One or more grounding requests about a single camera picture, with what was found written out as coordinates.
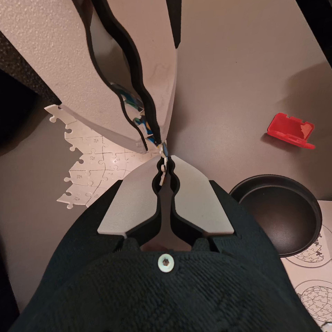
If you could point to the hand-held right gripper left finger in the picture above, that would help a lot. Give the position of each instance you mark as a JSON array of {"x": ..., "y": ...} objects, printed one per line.
[{"x": 129, "y": 205}]

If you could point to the person's body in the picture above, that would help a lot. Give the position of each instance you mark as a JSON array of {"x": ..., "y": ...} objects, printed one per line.
[{"x": 6, "y": 285}]

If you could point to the red plastic case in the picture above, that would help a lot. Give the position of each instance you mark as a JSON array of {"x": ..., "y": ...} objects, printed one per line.
[{"x": 285, "y": 127}]

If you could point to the person's left forearm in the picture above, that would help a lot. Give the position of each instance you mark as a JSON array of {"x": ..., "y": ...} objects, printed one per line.
[{"x": 15, "y": 116}]

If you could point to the curved white puzzle piece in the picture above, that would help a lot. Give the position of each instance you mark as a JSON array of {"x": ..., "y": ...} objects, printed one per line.
[{"x": 163, "y": 168}]

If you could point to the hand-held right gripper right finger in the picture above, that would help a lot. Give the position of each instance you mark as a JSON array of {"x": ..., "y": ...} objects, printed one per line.
[{"x": 202, "y": 205}]

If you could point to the folded puzzle instruction leaflet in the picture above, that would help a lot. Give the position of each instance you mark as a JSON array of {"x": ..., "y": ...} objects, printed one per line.
[{"x": 311, "y": 272}]

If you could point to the black round puzzle stand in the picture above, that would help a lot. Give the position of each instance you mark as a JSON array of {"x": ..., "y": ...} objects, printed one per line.
[{"x": 285, "y": 220}]

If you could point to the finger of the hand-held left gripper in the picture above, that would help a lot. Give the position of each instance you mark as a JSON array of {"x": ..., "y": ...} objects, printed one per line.
[
  {"x": 155, "y": 51},
  {"x": 64, "y": 64}
]

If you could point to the partly built white puzzle ball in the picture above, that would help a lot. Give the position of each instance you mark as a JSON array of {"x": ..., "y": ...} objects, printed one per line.
[{"x": 88, "y": 171}]

